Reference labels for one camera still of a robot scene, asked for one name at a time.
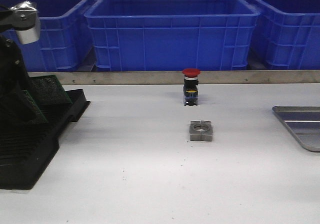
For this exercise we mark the green circuit board in rack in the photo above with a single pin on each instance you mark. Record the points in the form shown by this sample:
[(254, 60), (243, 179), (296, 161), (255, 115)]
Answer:
[(50, 91)]

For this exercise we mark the blue plastic crate left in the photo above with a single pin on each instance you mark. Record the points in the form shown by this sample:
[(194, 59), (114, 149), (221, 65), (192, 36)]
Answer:
[(65, 39)]

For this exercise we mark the red emergency stop button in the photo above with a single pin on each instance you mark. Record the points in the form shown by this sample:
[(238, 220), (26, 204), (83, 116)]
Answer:
[(190, 89)]

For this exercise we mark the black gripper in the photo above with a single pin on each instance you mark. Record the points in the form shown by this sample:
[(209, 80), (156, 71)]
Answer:
[(14, 80)]

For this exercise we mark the black slotted board rack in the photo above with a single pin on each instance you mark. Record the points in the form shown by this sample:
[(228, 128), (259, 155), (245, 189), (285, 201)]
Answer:
[(26, 151)]

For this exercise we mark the green circuit board front rack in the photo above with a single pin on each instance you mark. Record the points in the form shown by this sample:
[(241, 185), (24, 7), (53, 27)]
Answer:
[(39, 117)]

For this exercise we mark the blue plastic crate right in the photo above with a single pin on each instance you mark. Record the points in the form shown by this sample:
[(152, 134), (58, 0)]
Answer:
[(286, 36)]

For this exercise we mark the grey metal clamp block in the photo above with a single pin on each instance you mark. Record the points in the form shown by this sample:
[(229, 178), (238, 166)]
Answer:
[(201, 131)]

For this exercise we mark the metal table edge rail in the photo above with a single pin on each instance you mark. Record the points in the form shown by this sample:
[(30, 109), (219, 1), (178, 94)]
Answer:
[(177, 78)]

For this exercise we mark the silver metal tray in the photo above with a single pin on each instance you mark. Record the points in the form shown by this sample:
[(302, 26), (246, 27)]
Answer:
[(302, 122)]

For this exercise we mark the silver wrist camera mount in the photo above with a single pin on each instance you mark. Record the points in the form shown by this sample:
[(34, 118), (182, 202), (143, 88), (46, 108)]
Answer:
[(26, 22)]

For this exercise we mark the blue plastic crate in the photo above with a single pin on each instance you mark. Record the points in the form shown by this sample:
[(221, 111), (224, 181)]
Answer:
[(65, 39), (286, 36), (171, 35)]

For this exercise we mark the blue plastic crate centre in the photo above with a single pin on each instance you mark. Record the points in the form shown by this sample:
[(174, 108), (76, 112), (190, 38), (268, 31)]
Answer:
[(171, 35)]

